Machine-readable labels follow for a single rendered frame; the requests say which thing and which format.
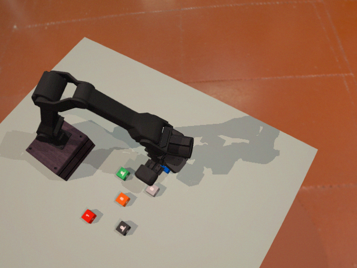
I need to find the green block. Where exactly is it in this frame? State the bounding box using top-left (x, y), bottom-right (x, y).
top-left (116, 167), bottom-right (130, 181)

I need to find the blue block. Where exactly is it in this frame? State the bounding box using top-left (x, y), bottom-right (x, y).
top-left (161, 165), bottom-right (170, 174)

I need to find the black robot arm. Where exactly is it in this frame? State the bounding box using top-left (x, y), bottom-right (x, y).
top-left (32, 70), bottom-right (194, 173)

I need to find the orange block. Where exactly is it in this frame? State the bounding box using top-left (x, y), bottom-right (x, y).
top-left (116, 193), bottom-right (130, 207)

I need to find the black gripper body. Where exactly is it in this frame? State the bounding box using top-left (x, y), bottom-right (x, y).
top-left (135, 129), bottom-right (184, 186)

